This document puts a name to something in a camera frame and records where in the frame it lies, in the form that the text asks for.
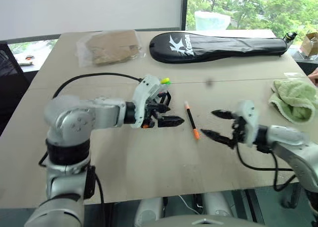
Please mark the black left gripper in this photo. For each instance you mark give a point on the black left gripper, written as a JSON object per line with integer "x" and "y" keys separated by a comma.
{"x": 151, "y": 119}

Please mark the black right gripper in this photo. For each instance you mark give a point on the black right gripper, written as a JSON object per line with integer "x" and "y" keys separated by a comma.
{"x": 239, "y": 131}

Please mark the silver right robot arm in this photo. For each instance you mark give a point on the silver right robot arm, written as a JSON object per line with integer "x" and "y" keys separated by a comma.
{"x": 298, "y": 152}

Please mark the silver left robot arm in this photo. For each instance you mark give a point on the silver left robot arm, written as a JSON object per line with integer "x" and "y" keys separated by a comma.
{"x": 104, "y": 112}

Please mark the black pen with orange cap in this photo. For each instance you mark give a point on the black pen with orange cap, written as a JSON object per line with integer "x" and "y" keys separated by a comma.
{"x": 191, "y": 120}

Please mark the person's bare hand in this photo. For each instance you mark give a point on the person's bare hand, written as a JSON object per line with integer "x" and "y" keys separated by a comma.
{"x": 315, "y": 76}

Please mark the black racket bag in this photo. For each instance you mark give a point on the black racket bag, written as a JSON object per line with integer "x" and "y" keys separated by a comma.
{"x": 218, "y": 48}

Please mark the green towel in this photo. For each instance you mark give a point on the green towel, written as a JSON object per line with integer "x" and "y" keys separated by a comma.
{"x": 295, "y": 100}

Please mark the silver robot leg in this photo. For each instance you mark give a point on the silver robot leg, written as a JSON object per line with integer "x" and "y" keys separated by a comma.
{"x": 149, "y": 212}
{"x": 217, "y": 204}

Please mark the clear bag with cardboard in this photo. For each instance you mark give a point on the clear bag with cardboard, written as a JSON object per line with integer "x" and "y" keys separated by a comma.
{"x": 111, "y": 48}

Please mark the black table leg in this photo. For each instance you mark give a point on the black table leg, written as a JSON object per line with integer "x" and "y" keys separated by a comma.
{"x": 254, "y": 207}

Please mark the silver robot torso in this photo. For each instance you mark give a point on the silver robot torso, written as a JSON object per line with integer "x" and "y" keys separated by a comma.
{"x": 203, "y": 222}

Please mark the clear plastic water jug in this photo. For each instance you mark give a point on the clear plastic water jug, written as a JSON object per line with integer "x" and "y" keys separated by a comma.
{"x": 212, "y": 21}

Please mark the black side desk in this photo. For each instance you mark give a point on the black side desk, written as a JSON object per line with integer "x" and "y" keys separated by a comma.
{"x": 306, "y": 65}

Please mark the open cardboard box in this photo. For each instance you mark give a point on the open cardboard box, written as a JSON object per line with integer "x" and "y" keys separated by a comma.
{"x": 309, "y": 44}

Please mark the white roller blind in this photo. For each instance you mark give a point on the white roller blind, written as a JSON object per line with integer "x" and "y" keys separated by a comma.
{"x": 89, "y": 8}

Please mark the small orange object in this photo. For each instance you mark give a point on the small orange object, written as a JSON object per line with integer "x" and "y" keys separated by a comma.
{"x": 28, "y": 60}

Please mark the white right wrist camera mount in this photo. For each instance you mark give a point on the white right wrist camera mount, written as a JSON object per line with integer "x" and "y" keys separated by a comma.
{"x": 248, "y": 122}

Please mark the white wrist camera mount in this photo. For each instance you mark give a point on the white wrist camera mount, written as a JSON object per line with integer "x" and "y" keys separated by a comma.
{"x": 145, "y": 93}
{"x": 248, "y": 122}

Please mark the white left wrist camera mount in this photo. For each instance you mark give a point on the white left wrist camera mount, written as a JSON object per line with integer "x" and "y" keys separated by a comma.
{"x": 145, "y": 93}

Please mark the black window frame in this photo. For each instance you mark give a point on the black window frame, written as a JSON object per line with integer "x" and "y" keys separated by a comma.
{"x": 184, "y": 8}

